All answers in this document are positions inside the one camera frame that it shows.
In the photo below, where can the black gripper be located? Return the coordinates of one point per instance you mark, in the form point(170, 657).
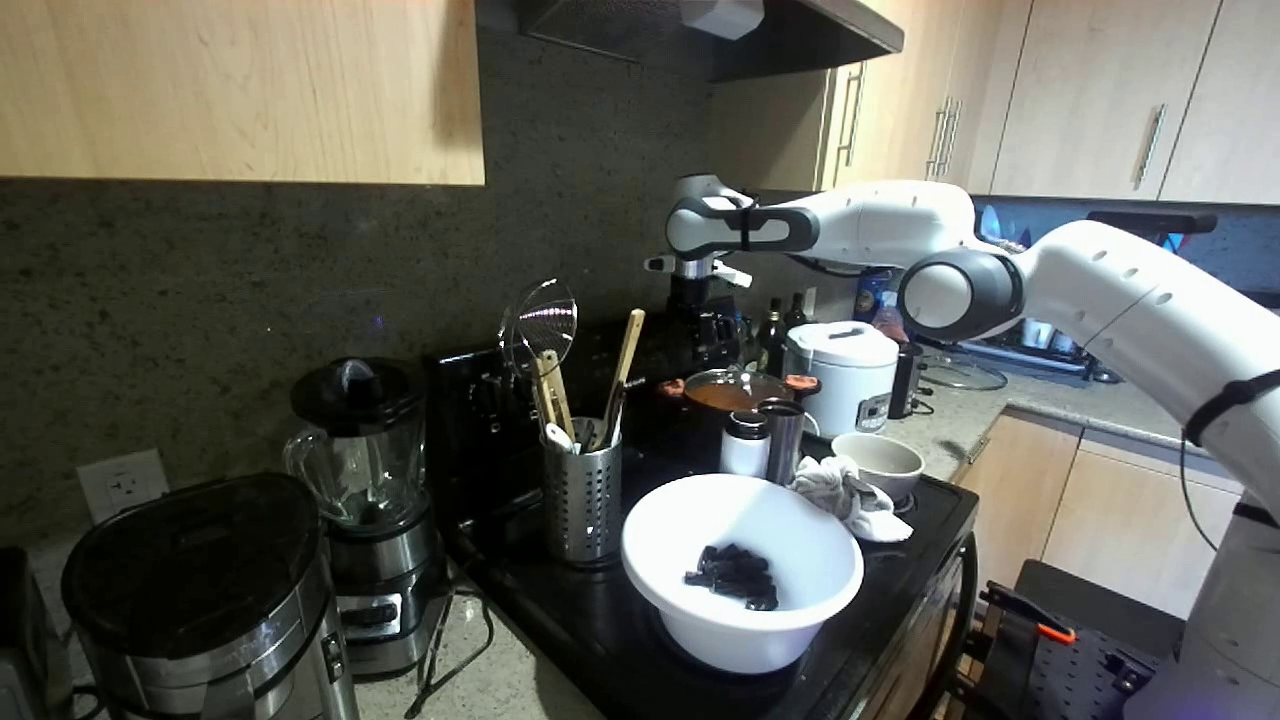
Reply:
point(706, 328)

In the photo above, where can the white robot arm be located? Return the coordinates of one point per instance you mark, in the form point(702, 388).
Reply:
point(1179, 333)

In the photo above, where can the wooden spoon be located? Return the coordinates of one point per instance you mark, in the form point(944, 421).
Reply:
point(630, 342)

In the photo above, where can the steel travel mug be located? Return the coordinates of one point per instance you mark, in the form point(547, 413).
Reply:
point(784, 444)

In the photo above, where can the white black bottle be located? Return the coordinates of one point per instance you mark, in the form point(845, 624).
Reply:
point(747, 444)

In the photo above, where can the white rice cooker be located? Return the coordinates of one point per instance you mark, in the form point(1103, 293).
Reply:
point(854, 367)

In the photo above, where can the metal mesh skimmer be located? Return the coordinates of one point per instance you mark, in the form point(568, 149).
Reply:
point(542, 328)

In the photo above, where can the steel utensil holder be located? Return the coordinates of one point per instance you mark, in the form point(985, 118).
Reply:
point(582, 493)

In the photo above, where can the small white bowl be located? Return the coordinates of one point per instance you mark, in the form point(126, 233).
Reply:
point(868, 463)

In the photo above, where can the crumpled white cloth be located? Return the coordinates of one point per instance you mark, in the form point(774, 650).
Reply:
point(839, 484)

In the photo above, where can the large white mixing bowl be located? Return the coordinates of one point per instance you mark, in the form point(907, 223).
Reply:
point(814, 561)

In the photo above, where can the dark item in bowl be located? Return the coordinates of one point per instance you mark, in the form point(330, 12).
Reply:
point(737, 573)

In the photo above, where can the black range hood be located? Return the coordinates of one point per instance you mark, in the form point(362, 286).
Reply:
point(790, 38)

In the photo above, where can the black kitchen stove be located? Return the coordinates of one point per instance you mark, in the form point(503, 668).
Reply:
point(881, 657)

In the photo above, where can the black blender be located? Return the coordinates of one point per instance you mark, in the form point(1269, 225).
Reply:
point(364, 458)

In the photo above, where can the orange black clamp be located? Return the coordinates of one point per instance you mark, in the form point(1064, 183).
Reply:
point(1046, 620)

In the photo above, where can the light wood upper cabinet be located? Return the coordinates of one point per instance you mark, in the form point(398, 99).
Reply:
point(243, 90)

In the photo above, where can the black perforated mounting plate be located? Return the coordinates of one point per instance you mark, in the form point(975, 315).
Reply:
point(1118, 655)

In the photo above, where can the black slow cooker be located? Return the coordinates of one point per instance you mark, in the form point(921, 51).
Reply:
point(214, 603)

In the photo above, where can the wall power outlet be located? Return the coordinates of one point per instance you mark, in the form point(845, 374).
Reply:
point(120, 482)

